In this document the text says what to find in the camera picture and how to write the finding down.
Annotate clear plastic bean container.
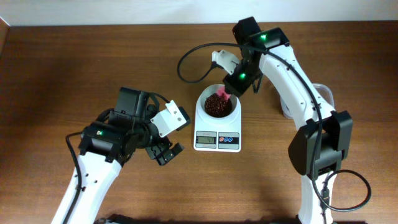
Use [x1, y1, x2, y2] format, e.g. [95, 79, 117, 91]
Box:
[280, 83, 335, 119]

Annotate pink plastic measuring scoop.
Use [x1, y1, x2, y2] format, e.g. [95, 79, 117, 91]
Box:
[216, 86, 231, 101]

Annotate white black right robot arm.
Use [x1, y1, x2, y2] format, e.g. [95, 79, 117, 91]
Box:
[223, 17, 353, 223]

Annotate white round bowl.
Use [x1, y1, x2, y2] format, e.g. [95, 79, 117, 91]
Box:
[199, 84, 236, 118]

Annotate red beans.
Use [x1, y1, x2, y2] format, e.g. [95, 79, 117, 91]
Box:
[204, 93, 233, 118]

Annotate white digital kitchen scale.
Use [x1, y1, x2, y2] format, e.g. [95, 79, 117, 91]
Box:
[193, 91, 242, 152]

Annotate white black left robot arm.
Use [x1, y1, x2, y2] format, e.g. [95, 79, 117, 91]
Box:
[52, 87, 190, 223]

